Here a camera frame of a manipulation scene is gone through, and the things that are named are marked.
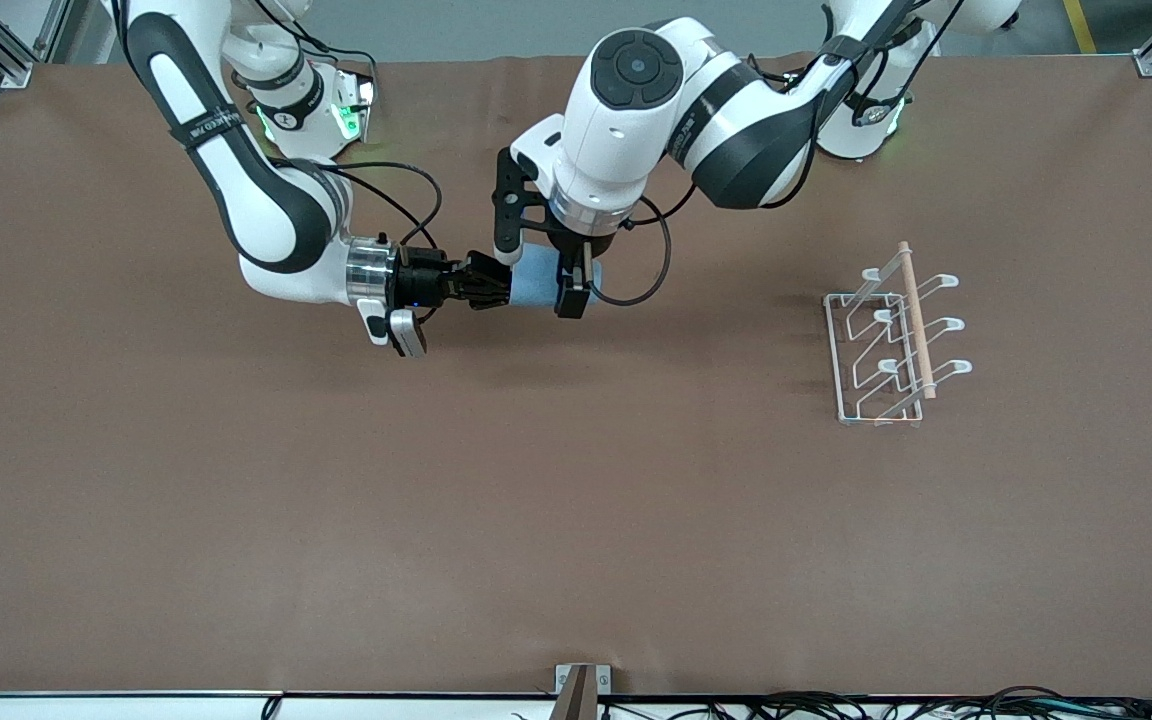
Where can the metal bracket with brown post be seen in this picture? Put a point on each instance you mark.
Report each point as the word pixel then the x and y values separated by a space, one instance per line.
pixel 564 680

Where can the brown paper table cover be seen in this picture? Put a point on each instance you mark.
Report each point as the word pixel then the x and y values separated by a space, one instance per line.
pixel 536 450

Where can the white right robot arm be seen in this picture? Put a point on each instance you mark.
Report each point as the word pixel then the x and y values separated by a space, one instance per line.
pixel 266 210

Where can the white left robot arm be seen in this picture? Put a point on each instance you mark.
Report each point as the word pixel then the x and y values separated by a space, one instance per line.
pixel 616 150

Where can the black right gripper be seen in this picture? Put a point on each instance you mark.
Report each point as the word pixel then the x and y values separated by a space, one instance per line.
pixel 420 275

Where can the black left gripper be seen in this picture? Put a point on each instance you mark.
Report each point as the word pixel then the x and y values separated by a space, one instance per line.
pixel 572 296

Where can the blue plastic cup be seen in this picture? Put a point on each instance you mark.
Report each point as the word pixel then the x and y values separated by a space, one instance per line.
pixel 536 280

